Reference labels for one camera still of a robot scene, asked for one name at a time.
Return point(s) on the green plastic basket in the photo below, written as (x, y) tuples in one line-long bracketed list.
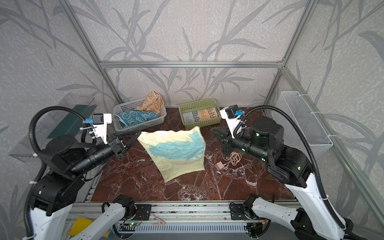
[(200, 105)]

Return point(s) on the green circuit board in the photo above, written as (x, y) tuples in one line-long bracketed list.
[(131, 224)]

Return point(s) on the pink clothespin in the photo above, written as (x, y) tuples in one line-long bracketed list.
[(158, 221)]

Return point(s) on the cream rabbit lettered towel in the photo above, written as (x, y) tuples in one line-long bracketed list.
[(200, 116)]

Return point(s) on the teal patterned towel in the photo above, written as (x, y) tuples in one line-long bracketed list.
[(132, 118)]

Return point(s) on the clear acrylic wall shelf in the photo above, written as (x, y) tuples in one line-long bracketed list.
[(55, 124)]

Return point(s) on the yellow plastic scoop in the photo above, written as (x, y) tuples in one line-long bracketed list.
[(85, 229)]

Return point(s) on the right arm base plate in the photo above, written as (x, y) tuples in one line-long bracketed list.
[(237, 212)]

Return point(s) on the aluminium front rail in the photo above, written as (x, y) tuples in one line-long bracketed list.
[(170, 212)]

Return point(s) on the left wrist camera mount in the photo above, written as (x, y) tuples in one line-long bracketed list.
[(97, 126)]

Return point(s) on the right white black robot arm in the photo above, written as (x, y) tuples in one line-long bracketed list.
[(316, 218)]

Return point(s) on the orange patterned towel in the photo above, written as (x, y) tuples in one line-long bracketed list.
[(153, 102)]

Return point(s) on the white wire mesh basket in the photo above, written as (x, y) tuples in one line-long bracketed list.
[(294, 105)]

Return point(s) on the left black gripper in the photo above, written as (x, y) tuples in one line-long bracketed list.
[(119, 145)]

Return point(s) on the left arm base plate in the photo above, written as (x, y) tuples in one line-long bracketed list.
[(143, 212)]

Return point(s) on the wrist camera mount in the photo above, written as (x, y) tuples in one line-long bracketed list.
[(234, 118), (97, 126)]

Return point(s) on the yellow and teal towel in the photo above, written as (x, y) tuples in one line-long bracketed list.
[(175, 153)]

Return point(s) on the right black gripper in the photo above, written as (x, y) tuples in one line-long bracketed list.
[(227, 138)]

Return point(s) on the white plastic laundry basket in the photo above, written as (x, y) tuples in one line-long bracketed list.
[(131, 106)]

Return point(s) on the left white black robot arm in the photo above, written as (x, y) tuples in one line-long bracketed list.
[(65, 161)]

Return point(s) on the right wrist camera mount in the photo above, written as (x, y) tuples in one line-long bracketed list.
[(234, 118)]

